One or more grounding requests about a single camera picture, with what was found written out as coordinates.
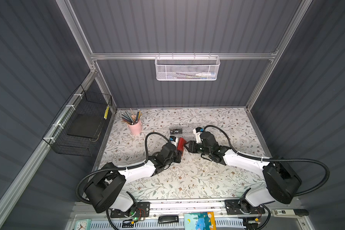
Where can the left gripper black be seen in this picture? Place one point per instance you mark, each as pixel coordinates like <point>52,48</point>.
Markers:
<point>176,154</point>

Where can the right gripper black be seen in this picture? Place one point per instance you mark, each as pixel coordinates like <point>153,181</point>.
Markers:
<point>195,147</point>

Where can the red leather card holder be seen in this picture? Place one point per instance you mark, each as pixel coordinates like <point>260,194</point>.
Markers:
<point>181,145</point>

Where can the clear acrylic organizer tray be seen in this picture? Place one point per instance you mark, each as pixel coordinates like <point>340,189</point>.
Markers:
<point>187,132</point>

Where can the black vip card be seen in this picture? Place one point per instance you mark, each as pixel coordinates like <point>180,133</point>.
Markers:
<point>176,131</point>

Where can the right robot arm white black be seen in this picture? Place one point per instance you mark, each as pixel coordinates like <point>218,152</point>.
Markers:
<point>281,181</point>

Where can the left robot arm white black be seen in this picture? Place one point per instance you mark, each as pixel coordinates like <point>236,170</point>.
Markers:
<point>104,190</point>

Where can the floral table mat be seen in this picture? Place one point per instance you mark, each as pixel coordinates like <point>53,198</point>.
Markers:
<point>194,177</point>

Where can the pink pencil cup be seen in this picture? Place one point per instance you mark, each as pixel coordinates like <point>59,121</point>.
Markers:
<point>136,128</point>

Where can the black stapler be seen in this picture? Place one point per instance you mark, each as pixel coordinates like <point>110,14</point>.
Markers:
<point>168,219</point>

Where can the colourful picture book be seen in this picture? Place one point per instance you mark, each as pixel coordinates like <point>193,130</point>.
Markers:
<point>200,221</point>

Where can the white marker in basket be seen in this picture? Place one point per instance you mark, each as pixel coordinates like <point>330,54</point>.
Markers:
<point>207,75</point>

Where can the yellow tag on basket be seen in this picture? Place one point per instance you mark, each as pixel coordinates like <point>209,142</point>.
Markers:
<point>106,112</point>

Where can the black notebook in basket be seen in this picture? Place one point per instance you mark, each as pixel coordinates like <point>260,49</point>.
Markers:
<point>84,126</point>

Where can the small mint clock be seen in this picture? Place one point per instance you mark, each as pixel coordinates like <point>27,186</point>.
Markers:
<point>83,224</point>

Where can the grey white handheld device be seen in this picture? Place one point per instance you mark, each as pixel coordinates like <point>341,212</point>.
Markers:
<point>290,213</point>

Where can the white wire mesh basket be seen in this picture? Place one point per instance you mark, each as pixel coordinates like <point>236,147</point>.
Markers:
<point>185,68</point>

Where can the black wire wall basket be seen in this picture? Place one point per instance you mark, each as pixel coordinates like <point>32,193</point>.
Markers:
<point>86,103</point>

